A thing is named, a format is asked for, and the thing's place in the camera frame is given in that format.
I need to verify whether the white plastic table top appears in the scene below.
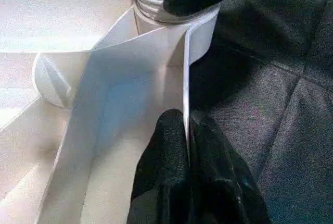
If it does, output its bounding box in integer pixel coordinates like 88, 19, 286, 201
0, 0, 222, 224

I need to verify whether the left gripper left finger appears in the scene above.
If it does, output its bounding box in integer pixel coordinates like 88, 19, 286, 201
127, 108, 193, 224

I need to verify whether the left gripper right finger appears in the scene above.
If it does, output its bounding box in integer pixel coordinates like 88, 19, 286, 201
187, 110, 270, 224

